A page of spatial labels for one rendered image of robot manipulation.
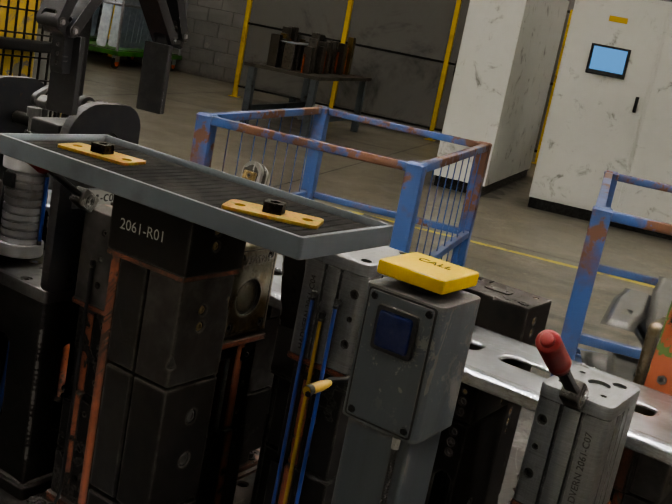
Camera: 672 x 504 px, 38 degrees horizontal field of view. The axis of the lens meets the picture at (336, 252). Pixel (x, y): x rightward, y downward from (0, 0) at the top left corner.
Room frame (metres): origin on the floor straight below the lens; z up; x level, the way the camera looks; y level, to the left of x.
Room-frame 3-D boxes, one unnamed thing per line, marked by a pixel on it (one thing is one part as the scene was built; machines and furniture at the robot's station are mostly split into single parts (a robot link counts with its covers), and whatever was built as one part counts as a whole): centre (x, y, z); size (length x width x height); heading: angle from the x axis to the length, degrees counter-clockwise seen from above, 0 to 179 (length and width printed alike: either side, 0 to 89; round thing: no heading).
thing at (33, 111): (1.16, 0.36, 0.94); 0.18 x 0.13 x 0.49; 58
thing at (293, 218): (0.81, 0.06, 1.17); 0.08 x 0.04 x 0.01; 82
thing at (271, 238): (0.87, 0.15, 1.16); 0.37 x 0.14 x 0.02; 58
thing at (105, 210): (1.09, 0.24, 0.89); 0.13 x 0.11 x 0.38; 148
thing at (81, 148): (0.93, 0.24, 1.17); 0.08 x 0.04 x 0.01; 68
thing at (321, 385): (0.88, -0.03, 1.00); 0.12 x 0.01 x 0.01; 148
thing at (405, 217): (3.68, -0.01, 0.47); 1.20 x 0.80 x 0.95; 163
